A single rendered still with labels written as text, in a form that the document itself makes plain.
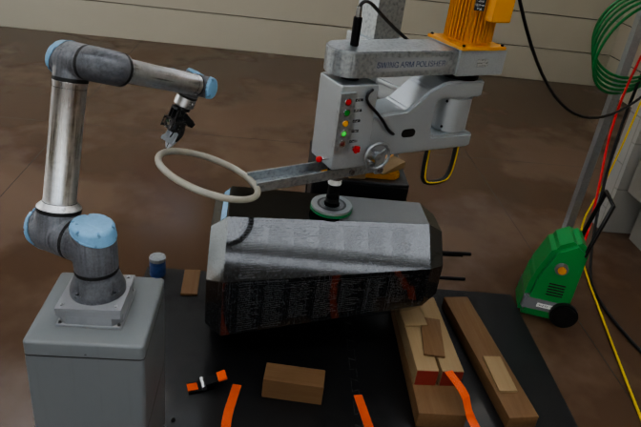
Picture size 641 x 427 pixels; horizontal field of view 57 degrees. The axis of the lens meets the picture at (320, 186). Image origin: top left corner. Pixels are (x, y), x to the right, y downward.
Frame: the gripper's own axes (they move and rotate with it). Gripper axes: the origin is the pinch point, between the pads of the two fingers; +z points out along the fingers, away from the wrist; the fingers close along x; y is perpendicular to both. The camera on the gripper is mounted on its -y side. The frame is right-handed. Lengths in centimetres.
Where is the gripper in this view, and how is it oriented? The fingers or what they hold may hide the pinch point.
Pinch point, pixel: (169, 145)
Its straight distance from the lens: 280.3
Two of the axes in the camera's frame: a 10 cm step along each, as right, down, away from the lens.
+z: -4.4, 8.6, 2.5
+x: 7.8, 5.1, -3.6
